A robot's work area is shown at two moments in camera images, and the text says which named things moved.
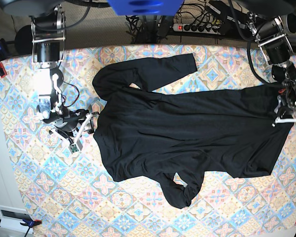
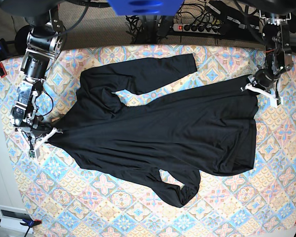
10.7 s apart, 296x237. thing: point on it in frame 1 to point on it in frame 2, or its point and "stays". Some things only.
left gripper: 71,128 to 34,138
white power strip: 198,28 stays
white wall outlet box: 11,217 stays
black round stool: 23,41 stays
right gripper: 286,115 to 266,82
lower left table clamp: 28,221 stays
